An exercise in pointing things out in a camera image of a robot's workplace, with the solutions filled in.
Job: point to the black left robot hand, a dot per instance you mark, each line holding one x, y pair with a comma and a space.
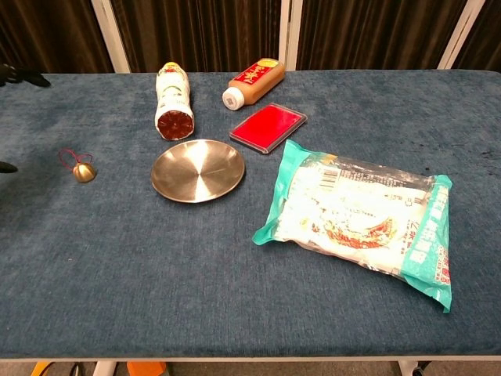
27, 77

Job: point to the dark brown curtain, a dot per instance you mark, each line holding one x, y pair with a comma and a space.
195, 35
375, 35
47, 35
485, 39

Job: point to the white bottle with red base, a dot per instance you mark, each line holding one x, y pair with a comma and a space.
173, 98

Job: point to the round stainless steel plate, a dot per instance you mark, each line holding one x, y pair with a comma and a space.
197, 171

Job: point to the blue table cloth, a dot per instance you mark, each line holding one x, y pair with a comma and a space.
117, 274

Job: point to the brown sauce bottle white cap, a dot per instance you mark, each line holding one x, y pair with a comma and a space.
254, 82

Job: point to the red ink pad case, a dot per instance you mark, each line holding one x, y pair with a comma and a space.
268, 126

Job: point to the orange yellow object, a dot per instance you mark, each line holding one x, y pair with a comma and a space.
41, 369

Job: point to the orange box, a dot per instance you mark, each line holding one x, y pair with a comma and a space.
146, 369

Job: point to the teal clear noodle package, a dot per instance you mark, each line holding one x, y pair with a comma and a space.
360, 219

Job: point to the white partition post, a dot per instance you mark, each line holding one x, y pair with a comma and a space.
111, 35
460, 35
290, 35

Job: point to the white table frame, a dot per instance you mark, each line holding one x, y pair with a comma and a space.
250, 359

